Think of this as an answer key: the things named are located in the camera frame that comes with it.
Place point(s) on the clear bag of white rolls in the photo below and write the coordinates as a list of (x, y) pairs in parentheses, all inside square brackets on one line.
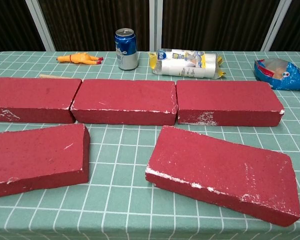
[(182, 62)]

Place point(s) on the red brick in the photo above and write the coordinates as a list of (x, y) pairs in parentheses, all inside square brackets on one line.
[(35, 155), (27, 95), (225, 97), (125, 97), (215, 170)]

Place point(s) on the blue silver soda can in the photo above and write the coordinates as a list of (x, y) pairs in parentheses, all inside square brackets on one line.
[(126, 50)]

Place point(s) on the yellow rubber chicken toy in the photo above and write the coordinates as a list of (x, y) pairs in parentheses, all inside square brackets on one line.
[(77, 58)]

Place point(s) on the wooden stick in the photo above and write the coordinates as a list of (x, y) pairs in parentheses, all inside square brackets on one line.
[(50, 76)]

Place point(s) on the green checked tablecloth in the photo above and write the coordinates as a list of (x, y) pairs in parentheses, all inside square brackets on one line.
[(120, 200)]

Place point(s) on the blue snack bag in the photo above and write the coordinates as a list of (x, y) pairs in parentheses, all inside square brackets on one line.
[(290, 77)]

